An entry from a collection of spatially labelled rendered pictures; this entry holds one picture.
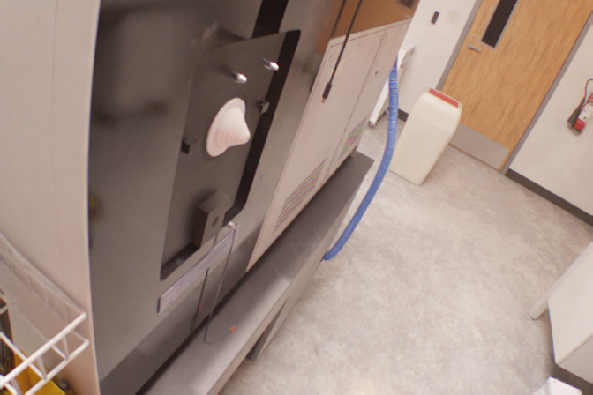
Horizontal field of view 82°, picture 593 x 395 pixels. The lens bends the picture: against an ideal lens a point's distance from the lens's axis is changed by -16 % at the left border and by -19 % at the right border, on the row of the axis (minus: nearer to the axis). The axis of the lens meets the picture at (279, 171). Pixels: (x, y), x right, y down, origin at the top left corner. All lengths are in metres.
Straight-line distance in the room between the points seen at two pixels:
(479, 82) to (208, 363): 3.81
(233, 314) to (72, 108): 0.65
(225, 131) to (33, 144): 0.18
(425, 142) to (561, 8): 1.97
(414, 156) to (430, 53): 1.39
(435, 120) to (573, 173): 2.04
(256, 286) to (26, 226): 0.61
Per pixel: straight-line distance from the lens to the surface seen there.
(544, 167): 4.49
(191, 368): 0.74
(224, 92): 0.37
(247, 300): 0.85
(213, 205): 0.45
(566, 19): 4.23
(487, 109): 4.26
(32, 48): 0.26
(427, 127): 3.00
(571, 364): 2.29
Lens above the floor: 1.40
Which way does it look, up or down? 32 degrees down
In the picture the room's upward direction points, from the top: 20 degrees clockwise
